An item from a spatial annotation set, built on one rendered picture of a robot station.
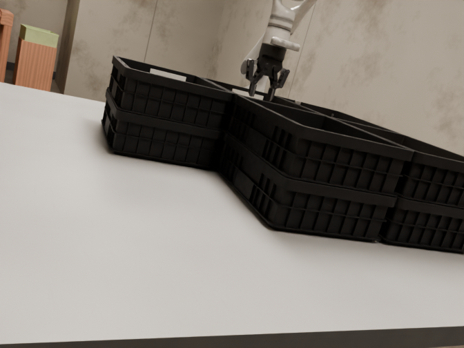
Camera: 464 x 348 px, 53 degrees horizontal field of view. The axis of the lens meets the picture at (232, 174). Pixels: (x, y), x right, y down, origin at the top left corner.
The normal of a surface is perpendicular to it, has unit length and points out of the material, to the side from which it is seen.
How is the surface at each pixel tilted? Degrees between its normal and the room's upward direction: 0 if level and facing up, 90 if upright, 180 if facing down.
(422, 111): 90
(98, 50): 90
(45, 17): 90
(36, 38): 90
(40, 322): 0
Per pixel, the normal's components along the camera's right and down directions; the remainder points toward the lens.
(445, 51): -0.88, -0.12
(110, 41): 0.40, 0.33
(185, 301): 0.25, -0.94
